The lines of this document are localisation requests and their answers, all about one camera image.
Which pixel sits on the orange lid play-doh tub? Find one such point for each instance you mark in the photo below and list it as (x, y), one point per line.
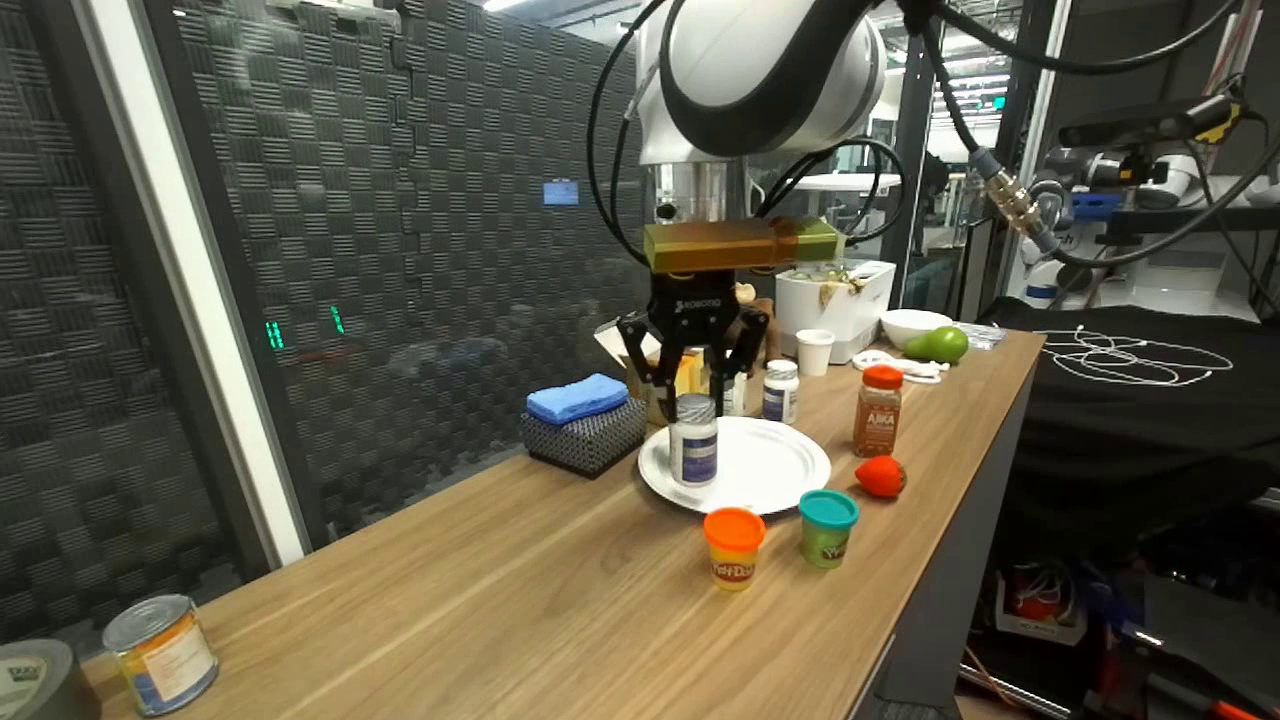
(735, 545)

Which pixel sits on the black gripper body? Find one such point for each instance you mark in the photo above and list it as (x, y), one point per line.
(692, 309)

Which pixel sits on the white pill bottle blue label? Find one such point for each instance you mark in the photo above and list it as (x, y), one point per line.
(692, 437)

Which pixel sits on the white bucket container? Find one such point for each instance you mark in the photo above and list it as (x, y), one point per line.
(843, 298)

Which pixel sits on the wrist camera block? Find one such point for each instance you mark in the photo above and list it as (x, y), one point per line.
(728, 246)

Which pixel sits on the large white supplement bottle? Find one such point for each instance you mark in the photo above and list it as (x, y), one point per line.
(781, 390)

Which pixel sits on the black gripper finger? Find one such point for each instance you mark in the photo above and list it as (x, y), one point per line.
(645, 355)
(739, 355)

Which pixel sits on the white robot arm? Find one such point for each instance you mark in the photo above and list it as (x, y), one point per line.
(716, 85)

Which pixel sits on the white paper plate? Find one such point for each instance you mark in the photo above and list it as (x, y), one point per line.
(761, 467)

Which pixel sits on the white paper cup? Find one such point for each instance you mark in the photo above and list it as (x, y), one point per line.
(815, 345)

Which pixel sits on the white bowl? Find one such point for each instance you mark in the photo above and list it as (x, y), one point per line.
(903, 326)

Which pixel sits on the tin can with label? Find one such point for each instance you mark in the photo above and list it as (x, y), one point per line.
(163, 652)

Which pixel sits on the green apple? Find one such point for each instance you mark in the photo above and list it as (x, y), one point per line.
(944, 345)

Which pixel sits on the blue cloth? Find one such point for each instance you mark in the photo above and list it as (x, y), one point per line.
(579, 401)

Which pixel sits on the paprika spice jar orange lid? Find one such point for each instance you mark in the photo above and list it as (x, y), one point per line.
(879, 409)

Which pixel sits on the teal lid play-doh tub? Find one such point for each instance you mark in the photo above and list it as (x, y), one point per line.
(826, 524)

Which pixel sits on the red toy strawberry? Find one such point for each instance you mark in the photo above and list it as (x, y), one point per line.
(882, 476)

